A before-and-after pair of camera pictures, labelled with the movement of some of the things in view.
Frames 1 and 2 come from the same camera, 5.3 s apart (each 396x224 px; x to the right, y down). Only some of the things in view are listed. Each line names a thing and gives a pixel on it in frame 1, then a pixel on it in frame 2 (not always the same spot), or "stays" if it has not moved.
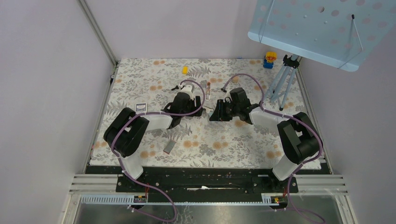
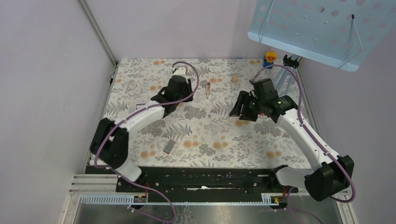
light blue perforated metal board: x=340 y=33 stays
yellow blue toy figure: x=270 y=57 stays
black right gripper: x=219 y=109 to x=248 y=105
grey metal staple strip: x=169 y=146 stays
